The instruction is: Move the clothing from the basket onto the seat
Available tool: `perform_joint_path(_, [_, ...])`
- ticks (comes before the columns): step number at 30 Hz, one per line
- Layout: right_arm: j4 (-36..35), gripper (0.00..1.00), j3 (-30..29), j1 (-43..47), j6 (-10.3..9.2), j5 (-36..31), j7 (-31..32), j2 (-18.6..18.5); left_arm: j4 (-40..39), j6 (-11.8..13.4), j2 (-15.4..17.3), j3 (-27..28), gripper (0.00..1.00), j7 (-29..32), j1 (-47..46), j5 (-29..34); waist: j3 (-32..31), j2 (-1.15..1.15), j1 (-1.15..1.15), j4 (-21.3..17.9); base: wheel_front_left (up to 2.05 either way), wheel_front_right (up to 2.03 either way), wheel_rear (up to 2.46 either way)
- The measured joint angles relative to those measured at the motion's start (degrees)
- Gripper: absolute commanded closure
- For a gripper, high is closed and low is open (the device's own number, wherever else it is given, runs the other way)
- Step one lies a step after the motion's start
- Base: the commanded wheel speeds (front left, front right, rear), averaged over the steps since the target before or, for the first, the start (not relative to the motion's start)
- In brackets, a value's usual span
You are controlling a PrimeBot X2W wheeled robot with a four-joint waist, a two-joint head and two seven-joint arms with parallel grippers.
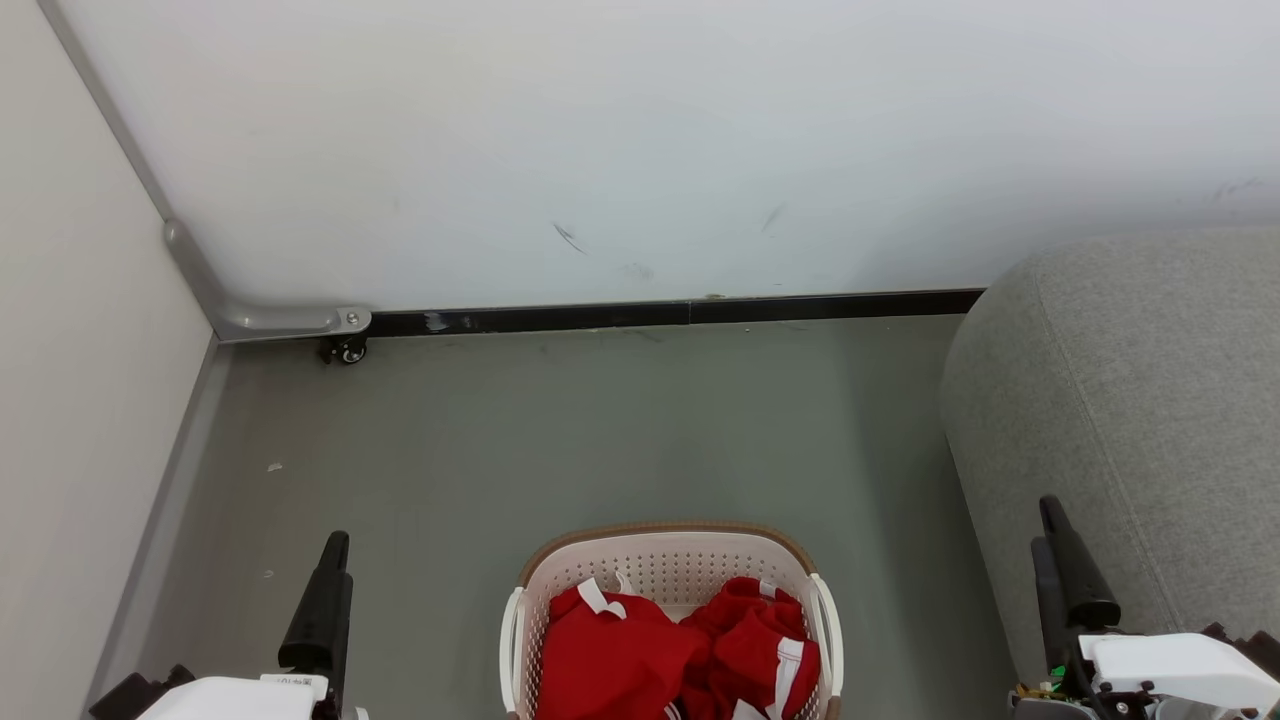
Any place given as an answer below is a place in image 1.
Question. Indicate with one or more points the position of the dark left wrist camera box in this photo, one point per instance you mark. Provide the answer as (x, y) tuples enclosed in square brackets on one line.
[(135, 695)]

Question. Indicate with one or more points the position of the white perforated laundry basket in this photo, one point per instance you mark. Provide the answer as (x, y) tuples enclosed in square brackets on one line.
[(670, 560)]

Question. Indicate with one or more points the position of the red garment with white stripes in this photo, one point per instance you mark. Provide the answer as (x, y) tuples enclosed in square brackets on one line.
[(750, 640)]

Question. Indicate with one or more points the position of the black baseboard strip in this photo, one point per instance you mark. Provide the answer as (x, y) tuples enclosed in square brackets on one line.
[(600, 317)]

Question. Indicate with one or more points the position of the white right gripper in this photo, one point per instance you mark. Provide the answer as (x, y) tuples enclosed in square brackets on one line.
[(1170, 665)]

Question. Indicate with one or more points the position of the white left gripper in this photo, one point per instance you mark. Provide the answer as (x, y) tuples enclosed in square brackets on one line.
[(240, 700)]

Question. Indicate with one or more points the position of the red shorts with elastic waistband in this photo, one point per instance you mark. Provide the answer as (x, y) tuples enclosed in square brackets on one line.
[(610, 660)]

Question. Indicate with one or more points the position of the grey metal partition frame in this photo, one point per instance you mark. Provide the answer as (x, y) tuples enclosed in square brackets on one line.
[(270, 320)]

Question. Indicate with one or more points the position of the small black caster wheel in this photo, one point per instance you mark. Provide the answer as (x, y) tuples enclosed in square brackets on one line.
[(347, 351)]

